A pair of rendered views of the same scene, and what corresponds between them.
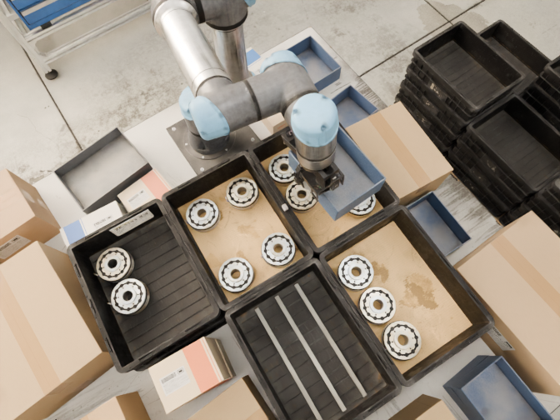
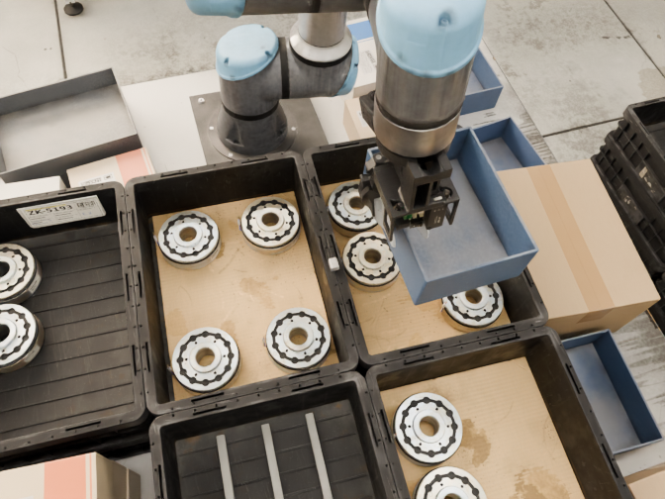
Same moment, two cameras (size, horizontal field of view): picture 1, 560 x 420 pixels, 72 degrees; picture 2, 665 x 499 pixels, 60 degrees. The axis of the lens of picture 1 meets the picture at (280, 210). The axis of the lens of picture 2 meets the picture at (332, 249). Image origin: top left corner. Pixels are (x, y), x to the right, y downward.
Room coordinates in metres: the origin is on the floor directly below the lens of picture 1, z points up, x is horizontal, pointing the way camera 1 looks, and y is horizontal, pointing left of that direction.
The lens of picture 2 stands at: (0.00, -0.06, 1.72)
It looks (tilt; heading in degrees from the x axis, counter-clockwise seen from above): 61 degrees down; 7
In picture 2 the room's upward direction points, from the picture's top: 6 degrees clockwise
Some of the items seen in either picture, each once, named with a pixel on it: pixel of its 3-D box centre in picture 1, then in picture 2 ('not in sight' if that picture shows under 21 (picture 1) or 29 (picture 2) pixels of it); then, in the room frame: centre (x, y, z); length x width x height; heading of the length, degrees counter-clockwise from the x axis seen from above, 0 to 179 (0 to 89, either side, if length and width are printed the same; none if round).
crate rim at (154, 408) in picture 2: (235, 226); (235, 269); (0.37, 0.13, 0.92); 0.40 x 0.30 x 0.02; 27
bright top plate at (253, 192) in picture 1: (242, 192); (270, 221); (0.50, 0.11, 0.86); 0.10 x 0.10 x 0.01
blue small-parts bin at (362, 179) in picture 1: (335, 170); (443, 212); (0.43, -0.15, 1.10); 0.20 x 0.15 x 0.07; 31
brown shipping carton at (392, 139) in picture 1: (392, 159); (550, 253); (0.60, -0.40, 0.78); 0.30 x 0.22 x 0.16; 24
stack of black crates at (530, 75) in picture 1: (497, 71); not in sight; (1.33, -1.23, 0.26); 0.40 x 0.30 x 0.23; 30
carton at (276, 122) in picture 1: (282, 110); (385, 125); (0.87, -0.04, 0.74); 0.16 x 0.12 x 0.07; 119
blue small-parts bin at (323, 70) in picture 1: (310, 66); (452, 73); (1.07, -0.17, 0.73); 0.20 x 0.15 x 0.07; 31
